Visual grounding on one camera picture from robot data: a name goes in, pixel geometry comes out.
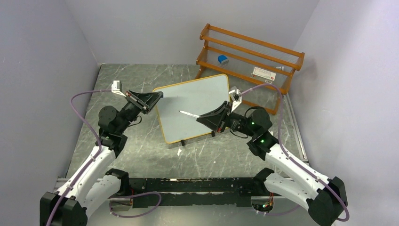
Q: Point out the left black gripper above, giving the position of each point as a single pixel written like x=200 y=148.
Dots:
x=145 y=101

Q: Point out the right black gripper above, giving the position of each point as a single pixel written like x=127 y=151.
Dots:
x=218 y=118

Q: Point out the white blue marker pen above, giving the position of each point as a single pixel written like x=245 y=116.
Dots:
x=189 y=114

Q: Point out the yellow framed whiteboard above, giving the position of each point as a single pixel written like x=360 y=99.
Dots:
x=197 y=96

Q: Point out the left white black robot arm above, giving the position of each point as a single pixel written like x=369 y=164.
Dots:
x=76 y=200

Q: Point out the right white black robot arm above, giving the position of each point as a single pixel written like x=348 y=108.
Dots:
x=324 y=198

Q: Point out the whiteboard metal stand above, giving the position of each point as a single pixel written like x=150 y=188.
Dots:
x=183 y=142

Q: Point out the blue whiteboard eraser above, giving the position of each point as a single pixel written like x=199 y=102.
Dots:
x=222 y=59

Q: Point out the orange wooden rack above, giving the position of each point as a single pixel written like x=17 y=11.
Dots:
x=245 y=53

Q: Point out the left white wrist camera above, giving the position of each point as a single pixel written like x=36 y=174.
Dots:
x=116 y=88

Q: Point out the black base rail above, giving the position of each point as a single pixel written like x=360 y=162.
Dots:
x=240 y=192

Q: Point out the aluminium frame rail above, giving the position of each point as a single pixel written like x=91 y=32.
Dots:
x=87 y=189

